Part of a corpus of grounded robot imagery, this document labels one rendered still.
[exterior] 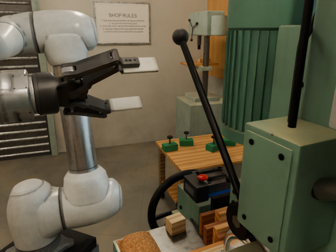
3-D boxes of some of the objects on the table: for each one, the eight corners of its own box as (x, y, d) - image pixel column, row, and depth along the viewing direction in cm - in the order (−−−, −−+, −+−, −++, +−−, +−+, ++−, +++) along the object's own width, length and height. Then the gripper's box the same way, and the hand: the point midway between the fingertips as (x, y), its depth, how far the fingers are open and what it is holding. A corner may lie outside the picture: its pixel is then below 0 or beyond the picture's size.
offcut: (179, 223, 81) (179, 211, 80) (185, 230, 78) (186, 218, 77) (165, 229, 79) (165, 216, 78) (171, 236, 76) (171, 223, 75)
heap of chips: (149, 231, 78) (148, 219, 77) (171, 268, 66) (171, 255, 65) (116, 241, 74) (115, 228, 73) (132, 282, 62) (132, 268, 61)
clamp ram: (224, 205, 88) (225, 179, 86) (239, 219, 82) (241, 191, 79) (198, 213, 85) (199, 185, 82) (212, 228, 78) (213, 199, 76)
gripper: (41, 142, 60) (139, 128, 69) (27, 68, 39) (171, 61, 48) (36, 110, 63) (131, 101, 72) (21, 26, 42) (159, 26, 50)
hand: (142, 85), depth 59 cm, fingers open, 13 cm apart
